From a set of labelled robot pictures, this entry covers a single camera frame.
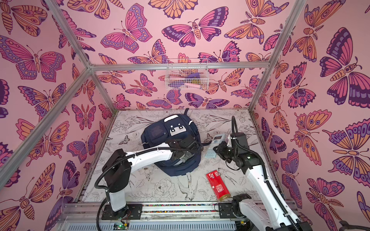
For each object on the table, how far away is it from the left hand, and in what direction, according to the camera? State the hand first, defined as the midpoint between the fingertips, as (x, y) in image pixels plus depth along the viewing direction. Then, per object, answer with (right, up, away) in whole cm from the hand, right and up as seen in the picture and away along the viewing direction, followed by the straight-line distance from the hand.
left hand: (185, 150), depth 87 cm
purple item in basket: (+6, +48, +8) cm, 49 cm away
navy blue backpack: (-9, +14, +12) cm, 21 cm away
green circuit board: (-32, -35, -15) cm, 50 cm away
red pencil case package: (+19, -19, -6) cm, 28 cm away
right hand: (+16, +4, -11) cm, 19 cm away
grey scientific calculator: (+18, +7, -7) cm, 21 cm away
